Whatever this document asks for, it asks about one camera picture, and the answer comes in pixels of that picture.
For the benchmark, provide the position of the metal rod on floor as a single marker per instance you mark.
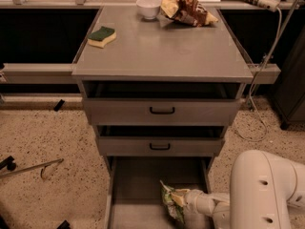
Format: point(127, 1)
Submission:
point(42, 165)

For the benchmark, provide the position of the middle drawer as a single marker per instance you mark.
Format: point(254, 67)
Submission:
point(160, 140)

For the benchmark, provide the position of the dark cabinet at right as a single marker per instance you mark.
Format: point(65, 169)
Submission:
point(289, 91)

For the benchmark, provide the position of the white bowl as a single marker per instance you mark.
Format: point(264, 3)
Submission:
point(148, 9)

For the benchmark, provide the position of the grey drawer cabinet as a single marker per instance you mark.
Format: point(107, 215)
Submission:
point(160, 51)

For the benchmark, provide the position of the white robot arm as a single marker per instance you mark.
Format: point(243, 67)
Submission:
point(264, 190)

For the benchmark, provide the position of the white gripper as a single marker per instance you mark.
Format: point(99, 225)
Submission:
point(197, 200)

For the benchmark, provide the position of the green jalapeno chip bag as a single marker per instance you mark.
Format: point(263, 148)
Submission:
point(175, 211)

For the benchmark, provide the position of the top drawer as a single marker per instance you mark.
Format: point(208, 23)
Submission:
point(160, 103)

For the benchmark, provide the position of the brown yellow chip bag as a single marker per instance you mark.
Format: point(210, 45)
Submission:
point(189, 12)

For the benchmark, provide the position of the bottom drawer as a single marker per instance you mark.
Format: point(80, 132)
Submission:
point(134, 199)

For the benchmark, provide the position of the drawer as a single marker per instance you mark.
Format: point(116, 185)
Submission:
point(160, 103)
point(134, 199)
point(160, 140)

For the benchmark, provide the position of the black caster wheel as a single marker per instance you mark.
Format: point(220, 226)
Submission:
point(8, 163)

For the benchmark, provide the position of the green yellow sponge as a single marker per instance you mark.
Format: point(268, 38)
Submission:
point(102, 37)

